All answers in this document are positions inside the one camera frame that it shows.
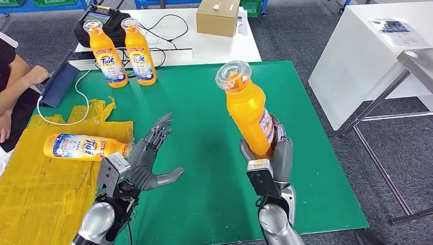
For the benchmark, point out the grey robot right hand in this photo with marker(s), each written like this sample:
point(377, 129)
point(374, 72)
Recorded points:
point(282, 159)

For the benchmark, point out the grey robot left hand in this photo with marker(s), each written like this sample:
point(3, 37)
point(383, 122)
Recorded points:
point(143, 165)

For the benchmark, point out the person's hand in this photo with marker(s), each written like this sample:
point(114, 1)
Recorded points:
point(4, 126)
point(38, 74)

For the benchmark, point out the orange detergent bottle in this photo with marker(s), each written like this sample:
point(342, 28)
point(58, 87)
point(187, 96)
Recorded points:
point(247, 115)
point(107, 61)
point(140, 57)
point(77, 147)

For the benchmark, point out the person's forearm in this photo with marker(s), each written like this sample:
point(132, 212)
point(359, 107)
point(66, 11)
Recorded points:
point(17, 91)

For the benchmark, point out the blue tablet case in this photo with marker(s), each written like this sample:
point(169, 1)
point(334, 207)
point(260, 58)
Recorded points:
point(60, 84)

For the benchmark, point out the person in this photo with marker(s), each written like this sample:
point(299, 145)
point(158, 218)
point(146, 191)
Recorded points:
point(6, 67)

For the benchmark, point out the black flat pad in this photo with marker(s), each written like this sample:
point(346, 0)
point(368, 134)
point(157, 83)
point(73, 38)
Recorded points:
point(81, 55)

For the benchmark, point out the blue metal rack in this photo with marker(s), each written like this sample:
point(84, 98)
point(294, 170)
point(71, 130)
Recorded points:
point(30, 8)
point(148, 3)

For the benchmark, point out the green plastic crate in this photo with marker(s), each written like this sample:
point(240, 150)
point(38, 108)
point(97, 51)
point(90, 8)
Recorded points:
point(11, 2)
point(55, 2)
point(252, 8)

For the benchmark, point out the yellow plastic sheet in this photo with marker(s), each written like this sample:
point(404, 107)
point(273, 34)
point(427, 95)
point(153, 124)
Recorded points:
point(34, 196)

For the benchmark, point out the black carrying case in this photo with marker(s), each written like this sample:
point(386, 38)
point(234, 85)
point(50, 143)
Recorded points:
point(115, 33)

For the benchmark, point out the black controller with screen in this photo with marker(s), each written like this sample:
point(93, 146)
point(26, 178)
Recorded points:
point(103, 15)

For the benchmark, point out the thin black strip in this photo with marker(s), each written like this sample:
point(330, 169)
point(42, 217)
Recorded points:
point(172, 49)

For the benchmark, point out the large white table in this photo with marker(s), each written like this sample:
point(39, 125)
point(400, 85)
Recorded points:
point(355, 61)

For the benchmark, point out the printed leaflet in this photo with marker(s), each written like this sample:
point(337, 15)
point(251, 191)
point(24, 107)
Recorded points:
point(241, 26)

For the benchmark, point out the brown cardboard box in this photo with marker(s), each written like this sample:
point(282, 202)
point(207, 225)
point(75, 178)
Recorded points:
point(216, 18)

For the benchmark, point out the stainless steel table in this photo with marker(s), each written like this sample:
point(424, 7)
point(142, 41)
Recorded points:
point(419, 64)

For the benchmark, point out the printed paper sheet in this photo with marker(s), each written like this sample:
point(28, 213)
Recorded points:
point(395, 32)

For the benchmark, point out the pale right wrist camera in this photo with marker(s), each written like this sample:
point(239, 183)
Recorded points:
point(258, 164)

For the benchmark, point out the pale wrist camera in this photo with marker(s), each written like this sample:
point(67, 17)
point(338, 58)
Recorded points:
point(258, 164)
point(111, 172)

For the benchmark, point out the black right camera bracket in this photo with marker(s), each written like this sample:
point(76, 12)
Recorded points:
point(264, 184)

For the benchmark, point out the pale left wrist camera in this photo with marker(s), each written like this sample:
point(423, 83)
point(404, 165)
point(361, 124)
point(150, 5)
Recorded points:
point(111, 172)

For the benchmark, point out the grey metal post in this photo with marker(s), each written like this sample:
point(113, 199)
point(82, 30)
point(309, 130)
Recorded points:
point(162, 4)

